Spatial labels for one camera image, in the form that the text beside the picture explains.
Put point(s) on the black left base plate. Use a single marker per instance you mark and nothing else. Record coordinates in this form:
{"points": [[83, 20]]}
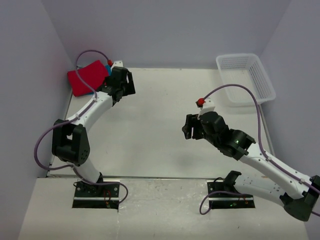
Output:
{"points": [[87, 196]]}

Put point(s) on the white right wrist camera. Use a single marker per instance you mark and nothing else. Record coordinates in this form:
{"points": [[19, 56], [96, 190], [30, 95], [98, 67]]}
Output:
{"points": [[208, 106]]}

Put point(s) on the folded blue t shirt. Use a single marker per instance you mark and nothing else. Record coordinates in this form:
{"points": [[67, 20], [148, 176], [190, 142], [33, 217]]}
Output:
{"points": [[108, 69]]}

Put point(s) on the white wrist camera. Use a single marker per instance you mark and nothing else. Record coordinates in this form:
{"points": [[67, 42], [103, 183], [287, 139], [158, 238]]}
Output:
{"points": [[208, 106], [117, 63]]}

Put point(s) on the white perforated plastic basket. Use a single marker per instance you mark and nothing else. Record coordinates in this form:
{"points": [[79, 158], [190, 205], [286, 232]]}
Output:
{"points": [[247, 70]]}

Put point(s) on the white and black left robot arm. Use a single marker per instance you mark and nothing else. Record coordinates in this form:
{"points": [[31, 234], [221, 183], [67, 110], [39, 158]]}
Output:
{"points": [[70, 141]]}

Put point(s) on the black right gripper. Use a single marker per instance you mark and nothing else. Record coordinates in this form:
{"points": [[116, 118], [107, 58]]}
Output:
{"points": [[191, 121]]}

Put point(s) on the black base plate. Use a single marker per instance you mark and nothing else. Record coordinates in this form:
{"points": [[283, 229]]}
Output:
{"points": [[227, 201], [87, 196]]}

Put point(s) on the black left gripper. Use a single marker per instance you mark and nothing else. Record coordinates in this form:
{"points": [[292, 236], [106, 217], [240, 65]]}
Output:
{"points": [[129, 89]]}

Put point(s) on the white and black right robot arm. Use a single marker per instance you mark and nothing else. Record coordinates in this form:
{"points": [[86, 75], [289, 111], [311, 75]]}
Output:
{"points": [[296, 192]]}

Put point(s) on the red t shirt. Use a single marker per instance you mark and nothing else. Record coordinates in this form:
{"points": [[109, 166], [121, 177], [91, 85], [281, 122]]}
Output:
{"points": [[86, 77]]}

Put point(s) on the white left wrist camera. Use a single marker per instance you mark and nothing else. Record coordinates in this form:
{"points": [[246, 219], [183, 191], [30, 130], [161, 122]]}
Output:
{"points": [[117, 63]]}

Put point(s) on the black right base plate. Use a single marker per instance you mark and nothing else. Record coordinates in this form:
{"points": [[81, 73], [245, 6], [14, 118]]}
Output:
{"points": [[227, 201]]}

